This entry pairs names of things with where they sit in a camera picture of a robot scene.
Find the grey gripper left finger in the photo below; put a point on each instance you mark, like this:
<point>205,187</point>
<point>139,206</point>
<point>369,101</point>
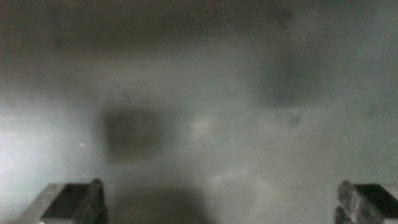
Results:
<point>68,204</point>

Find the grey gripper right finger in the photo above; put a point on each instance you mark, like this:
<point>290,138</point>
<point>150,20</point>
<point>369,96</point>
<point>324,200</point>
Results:
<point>367,203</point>

